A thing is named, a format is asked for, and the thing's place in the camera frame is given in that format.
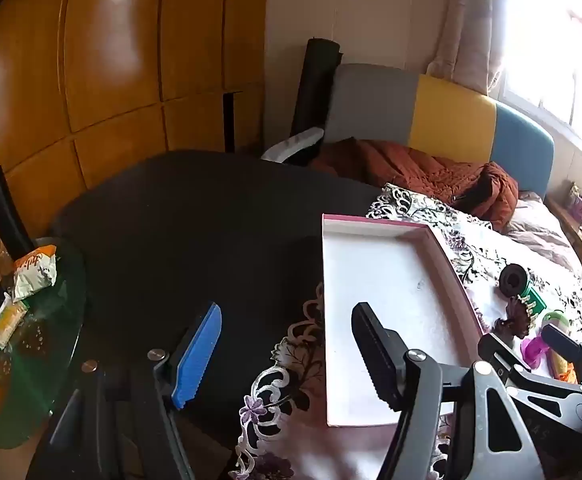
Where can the white embroidered floral tablecloth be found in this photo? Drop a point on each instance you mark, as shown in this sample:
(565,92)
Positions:
(476,240)

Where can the grey yellow blue headboard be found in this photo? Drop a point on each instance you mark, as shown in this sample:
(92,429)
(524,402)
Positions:
(446,115)

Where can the brown carved figurine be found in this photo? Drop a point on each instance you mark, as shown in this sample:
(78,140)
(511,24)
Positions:
(513,321)

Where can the beige curtain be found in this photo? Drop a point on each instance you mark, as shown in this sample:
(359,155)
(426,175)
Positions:
(471,20)

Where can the magenta plastic toy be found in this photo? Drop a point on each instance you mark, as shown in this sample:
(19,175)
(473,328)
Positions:
(535,351)

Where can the white curved plastic armrest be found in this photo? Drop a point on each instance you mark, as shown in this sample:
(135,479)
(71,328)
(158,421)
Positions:
(296,143)

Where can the pink gift box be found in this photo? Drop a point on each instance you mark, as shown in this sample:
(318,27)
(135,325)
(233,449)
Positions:
(581,205)

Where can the rust brown quilt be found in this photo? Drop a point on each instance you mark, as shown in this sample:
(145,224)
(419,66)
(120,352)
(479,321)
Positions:
(411,170)

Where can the green plastic cup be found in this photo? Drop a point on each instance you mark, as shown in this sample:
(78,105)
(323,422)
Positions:
(535,301)

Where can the yellow snack packet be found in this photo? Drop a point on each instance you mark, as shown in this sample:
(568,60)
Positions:
(8,324)

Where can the orange plastic piece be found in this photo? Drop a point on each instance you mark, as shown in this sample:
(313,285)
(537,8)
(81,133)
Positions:
(563,371)

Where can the mauve pillow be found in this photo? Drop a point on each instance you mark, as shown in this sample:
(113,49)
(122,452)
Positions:
(541,230)

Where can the pink rimmed shallow box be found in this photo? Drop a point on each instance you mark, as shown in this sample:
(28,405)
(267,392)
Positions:
(386,285)

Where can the black tape roll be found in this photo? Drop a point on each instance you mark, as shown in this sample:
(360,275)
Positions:
(513,280)

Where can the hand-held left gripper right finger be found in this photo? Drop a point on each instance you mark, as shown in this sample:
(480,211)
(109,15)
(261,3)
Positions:
(373,355)

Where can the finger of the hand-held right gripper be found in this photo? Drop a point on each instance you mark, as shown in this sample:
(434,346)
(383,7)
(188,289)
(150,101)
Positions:
(563,344)
(496,351)

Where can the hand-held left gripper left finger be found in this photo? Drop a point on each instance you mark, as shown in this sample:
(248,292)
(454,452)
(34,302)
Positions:
(198,355)

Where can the black padded table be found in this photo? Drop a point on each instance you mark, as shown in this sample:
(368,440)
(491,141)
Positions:
(196,220)

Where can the black rolled mat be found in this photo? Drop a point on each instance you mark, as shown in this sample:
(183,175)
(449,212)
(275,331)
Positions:
(316,85)

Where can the white orange snack packet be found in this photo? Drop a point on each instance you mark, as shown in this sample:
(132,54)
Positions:
(33,272)

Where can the round green glass table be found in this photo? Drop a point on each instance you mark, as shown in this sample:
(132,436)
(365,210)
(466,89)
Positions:
(36,360)

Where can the wooden wardrobe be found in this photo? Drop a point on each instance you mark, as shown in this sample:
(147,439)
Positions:
(111,60)

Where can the bright barred window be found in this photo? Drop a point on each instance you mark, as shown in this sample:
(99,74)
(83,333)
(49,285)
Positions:
(561,50)

